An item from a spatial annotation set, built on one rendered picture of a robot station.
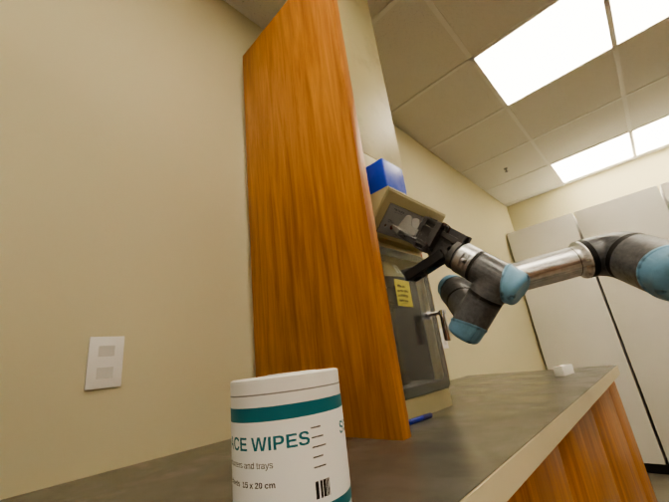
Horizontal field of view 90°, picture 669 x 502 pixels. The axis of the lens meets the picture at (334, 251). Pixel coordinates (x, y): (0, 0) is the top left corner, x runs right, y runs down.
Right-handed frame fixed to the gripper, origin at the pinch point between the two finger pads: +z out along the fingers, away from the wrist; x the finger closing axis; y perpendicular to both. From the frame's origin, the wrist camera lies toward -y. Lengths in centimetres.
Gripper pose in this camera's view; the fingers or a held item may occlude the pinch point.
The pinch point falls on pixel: (394, 229)
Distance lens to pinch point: 94.8
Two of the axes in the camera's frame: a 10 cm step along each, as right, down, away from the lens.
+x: -6.9, -1.5, -7.0
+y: 4.2, -8.8, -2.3
